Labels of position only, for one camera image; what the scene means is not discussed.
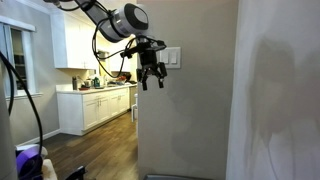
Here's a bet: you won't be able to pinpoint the white stool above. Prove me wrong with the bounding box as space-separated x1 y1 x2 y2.
130 93 139 123

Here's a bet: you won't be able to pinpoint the large white upper kitchen cabinet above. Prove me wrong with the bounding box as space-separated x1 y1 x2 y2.
50 12 100 71

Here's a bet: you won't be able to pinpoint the grey bin rim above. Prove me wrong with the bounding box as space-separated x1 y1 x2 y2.
142 173 215 180

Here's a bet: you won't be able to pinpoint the dark metal water bottle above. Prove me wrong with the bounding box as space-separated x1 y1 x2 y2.
71 76 79 92

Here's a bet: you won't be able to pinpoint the purple round object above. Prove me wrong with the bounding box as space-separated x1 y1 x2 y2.
15 145 45 180

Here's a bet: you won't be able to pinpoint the red bowl with food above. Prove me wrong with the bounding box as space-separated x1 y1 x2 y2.
116 75 128 85

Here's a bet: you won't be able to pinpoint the white lower kitchen cabinets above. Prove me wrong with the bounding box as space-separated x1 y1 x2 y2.
55 85 132 137

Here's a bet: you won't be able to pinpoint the white double switch wall plate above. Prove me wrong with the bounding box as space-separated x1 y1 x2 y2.
155 46 182 70

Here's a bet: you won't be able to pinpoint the small white upper kitchen cabinet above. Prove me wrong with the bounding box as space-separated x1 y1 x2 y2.
109 37 132 73

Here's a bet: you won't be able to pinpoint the white rocker light switch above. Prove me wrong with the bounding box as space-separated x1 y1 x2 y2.
160 50 170 65
170 50 179 65

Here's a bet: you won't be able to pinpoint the thick black hanging cable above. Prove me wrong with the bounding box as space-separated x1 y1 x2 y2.
0 50 45 158

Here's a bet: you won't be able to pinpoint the white framed window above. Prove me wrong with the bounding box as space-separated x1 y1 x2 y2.
0 15 44 100

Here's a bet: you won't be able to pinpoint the grey stand post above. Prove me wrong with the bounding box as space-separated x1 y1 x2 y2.
0 62 18 180

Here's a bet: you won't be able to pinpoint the cream padded object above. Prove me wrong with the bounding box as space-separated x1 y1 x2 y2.
41 158 60 180

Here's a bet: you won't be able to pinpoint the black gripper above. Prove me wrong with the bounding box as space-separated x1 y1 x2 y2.
136 42 168 92

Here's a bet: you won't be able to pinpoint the black bracket piece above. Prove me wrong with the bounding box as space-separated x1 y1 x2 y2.
64 165 87 180

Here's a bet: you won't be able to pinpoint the green bottle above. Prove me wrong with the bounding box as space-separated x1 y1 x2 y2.
92 76 101 89

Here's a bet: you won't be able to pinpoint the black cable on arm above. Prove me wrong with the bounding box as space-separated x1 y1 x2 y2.
90 0 138 80

